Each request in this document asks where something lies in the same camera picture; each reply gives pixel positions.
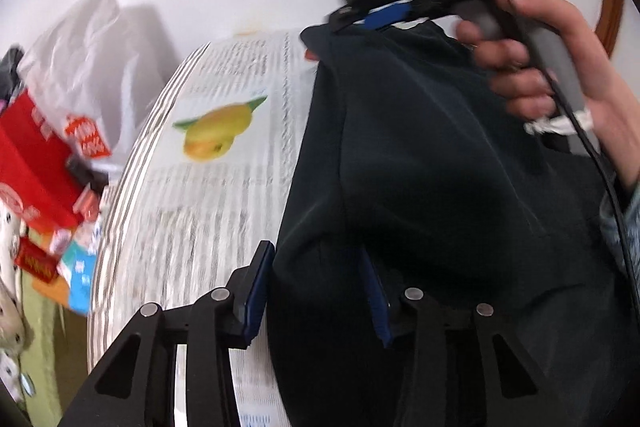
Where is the light blue packet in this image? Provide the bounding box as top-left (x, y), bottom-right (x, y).
top-left (59, 241), bottom-right (99, 314)

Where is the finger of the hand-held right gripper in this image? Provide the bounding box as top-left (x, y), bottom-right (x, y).
top-left (327, 0), bottom-right (426, 34)

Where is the orange packet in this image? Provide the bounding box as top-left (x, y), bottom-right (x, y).
top-left (31, 232), bottom-right (72, 309)

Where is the red cardboard box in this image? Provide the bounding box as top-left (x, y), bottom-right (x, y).
top-left (0, 89), bottom-right (88, 230)

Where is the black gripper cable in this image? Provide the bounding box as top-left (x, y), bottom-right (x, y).
top-left (475, 0), bottom-right (640, 290)

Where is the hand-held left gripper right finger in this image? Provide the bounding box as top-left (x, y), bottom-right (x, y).
top-left (360, 251), bottom-right (571, 427)

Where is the white spotted cloth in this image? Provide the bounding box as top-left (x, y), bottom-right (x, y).
top-left (0, 197), bottom-right (33, 400)

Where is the brown wooden door frame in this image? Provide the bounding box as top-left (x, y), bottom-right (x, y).
top-left (594, 0), bottom-right (627, 58)

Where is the white plastic bag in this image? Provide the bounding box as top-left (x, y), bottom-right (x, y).
top-left (17, 0), bottom-right (181, 168)

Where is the black sweatshirt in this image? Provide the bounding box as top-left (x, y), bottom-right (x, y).
top-left (267, 19), bottom-right (640, 427)

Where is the white cloth strip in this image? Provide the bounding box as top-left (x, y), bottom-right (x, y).
top-left (524, 113), bottom-right (595, 136)

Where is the person's right hand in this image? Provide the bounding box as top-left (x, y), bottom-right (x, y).
top-left (455, 0), bottom-right (640, 190)

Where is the small red packet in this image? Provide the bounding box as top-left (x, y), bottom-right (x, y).
top-left (14, 239), bottom-right (62, 284)

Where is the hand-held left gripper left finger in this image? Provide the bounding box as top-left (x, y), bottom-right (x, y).
top-left (57, 241), bottom-right (276, 427)

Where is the fruit print tablecloth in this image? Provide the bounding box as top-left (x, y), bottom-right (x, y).
top-left (87, 29), bottom-right (321, 427)

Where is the dark patterned bag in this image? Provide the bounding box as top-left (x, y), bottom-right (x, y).
top-left (0, 47), bottom-right (27, 104)

